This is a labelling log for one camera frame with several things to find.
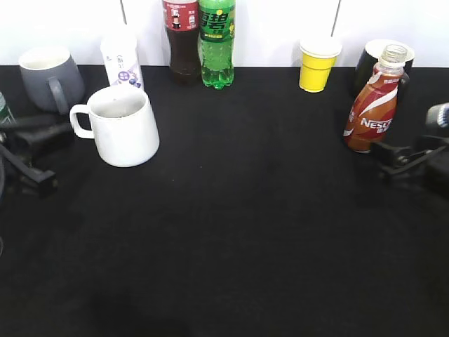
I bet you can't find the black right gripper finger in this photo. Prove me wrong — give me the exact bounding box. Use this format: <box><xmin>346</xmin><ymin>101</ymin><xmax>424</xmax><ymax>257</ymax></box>
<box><xmin>1</xmin><ymin>145</ymin><xmax>58</xmax><ymax>198</ymax></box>

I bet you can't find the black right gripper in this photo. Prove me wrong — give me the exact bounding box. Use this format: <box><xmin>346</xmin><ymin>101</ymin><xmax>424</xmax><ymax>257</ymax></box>
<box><xmin>370</xmin><ymin>135</ymin><xmax>448</xmax><ymax>200</ymax></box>

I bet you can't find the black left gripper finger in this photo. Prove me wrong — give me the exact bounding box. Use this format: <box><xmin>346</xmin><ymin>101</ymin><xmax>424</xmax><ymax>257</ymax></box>
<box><xmin>1</xmin><ymin>117</ymin><xmax>74</xmax><ymax>158</ymax></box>

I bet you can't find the brown nescafe coffee bottle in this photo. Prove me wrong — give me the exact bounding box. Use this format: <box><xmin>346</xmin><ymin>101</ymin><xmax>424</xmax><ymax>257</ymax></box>
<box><xmin>343</xmin><ymin>44</ymin><xmax>407</xmax><ymax>153</ymax></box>

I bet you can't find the white ceramic mug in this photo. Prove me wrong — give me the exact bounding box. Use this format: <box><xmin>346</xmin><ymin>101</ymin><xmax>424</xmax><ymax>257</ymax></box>
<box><xmin>69</xmin><ymin>85</ymin><xmax>160</xmax><ymax>168</ymax></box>

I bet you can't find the yellow paper cup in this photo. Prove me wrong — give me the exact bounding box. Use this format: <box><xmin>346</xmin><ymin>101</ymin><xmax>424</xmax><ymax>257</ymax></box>
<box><xmin>299</xmin><ymin>37</ymin><xmax>342</xmax><ymax>93</ymax></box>

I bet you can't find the green sprite bottle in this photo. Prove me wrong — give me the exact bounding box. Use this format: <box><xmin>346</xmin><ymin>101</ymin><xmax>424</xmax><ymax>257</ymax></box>
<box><xmin>199</xmin><ymin>0</ymin><xmax>236</xmax><ymax>90</ymax></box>

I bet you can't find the clear water bottle green label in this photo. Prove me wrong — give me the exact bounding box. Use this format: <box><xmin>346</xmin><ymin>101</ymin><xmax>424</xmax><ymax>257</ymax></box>
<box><xmin>0</xmin><ymin>93</ymin><xmax>15</xmax><ymax>124</ymax></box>

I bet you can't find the grey ceramic mug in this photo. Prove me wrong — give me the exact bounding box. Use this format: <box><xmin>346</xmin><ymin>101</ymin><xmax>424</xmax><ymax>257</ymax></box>
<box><xmin>18</xmin><ymin>46</ymin><xmax>85</xmax><ymax>115</ymax></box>

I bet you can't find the black mug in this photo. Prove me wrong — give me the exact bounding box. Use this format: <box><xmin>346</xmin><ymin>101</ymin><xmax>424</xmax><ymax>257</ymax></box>
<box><xmin>351</xmin><ymin>39</ymin><xmax>415</xmax><ymax>103</ymax></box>

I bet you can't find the dark cola bottle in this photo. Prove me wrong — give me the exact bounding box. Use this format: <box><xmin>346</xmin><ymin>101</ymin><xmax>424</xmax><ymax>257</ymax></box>
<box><xmin>162</xmin><ymin>0</ymin><xmax>201</xmax><ymax>84</ymax></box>

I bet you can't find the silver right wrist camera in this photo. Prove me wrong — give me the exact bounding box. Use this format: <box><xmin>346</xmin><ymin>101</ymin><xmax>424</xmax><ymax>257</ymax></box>
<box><xmin>425</xmin><ymin>103</ymin><xmax>449</xmax><ymax>137</ymax></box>

